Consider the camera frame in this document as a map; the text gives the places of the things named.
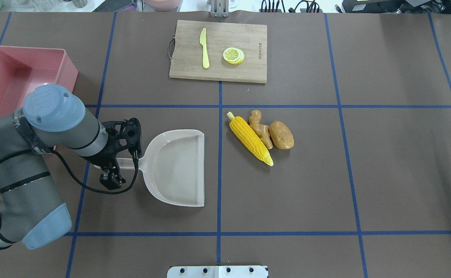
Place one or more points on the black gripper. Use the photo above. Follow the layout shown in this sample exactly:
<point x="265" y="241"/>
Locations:
<point x="102" y="156"/>

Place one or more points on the beige plastic dustpan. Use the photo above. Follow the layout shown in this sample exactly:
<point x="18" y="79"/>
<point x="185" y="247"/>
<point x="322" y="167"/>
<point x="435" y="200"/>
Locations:
<point x="173" y="167"/>

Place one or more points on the yellow corn cob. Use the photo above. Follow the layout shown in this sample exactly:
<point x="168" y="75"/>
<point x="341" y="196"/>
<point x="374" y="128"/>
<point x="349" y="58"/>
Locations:
<point x="249" y="138"/>

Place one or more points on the tan ginger root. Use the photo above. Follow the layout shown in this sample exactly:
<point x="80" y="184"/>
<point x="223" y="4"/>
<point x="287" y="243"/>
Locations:
<point x="260" y="129"/>

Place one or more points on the brown potato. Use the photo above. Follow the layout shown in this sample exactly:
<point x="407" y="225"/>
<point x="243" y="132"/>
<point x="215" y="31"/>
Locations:
<point x="281" y="136"/>

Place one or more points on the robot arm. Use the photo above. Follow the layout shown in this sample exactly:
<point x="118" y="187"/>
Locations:
<point x="31" y="209"/>

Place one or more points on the pink plastic bin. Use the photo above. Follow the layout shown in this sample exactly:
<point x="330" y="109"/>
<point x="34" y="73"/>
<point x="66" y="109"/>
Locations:
<point x="40" y="81"/>

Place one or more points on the bamboo cutting board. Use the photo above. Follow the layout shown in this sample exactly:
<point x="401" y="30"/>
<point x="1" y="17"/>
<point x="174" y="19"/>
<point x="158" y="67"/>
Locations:
<point x="186" y="60"/>

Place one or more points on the yellow plastic knife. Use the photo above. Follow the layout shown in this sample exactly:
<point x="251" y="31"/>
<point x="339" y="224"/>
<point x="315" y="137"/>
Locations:
<point x="203" y="43"/>

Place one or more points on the yellow lemon slices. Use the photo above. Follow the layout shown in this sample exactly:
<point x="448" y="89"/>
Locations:
<point x="233" y="55"/>

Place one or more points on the pink bowl with ice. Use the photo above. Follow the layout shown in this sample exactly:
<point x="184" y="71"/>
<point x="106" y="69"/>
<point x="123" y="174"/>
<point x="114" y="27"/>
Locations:
<point x="163" y="5"/>

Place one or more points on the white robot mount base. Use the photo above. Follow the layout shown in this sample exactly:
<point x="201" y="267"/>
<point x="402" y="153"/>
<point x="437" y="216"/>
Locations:
<point x="241" y="271"/>

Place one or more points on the aluminium frame post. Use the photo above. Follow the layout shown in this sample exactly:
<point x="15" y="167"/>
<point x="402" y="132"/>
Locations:
<point x="219" y="8"/>

